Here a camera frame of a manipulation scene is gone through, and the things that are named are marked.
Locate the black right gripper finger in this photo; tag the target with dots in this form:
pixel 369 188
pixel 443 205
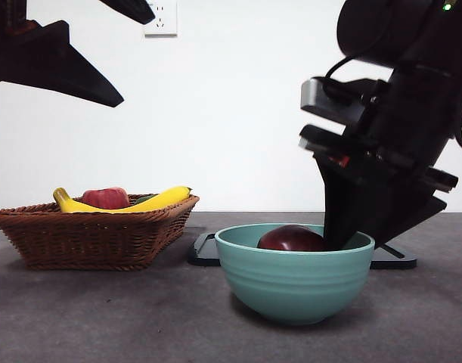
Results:
pixel 344 204
pixel 412 211

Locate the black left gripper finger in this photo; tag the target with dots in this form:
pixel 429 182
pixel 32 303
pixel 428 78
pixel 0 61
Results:
pixel 134 9
pixel 45 64

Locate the dark purple plum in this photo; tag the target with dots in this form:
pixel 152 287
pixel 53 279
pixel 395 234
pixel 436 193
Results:
pixel 291 239

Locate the teal ceramic bowl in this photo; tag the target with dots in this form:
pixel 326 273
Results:
pixel 295 287

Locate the red apple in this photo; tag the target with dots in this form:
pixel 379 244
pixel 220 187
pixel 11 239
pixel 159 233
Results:
pixel 104 197

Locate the yellow banana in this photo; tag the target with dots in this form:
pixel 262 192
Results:
pixel 79 207

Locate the black rectangular tray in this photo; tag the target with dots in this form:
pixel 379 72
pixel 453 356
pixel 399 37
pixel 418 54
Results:
pixel 204 257

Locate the green vegetable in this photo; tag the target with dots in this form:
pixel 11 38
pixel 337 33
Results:
pixel 144 198

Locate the brown wicker basket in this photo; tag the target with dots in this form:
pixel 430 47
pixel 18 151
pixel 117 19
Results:
pixel 87 242

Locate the white wall power socket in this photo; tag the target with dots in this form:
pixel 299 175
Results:
pixel 166 26

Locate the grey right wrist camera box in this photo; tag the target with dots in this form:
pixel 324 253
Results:
pixel 314 94

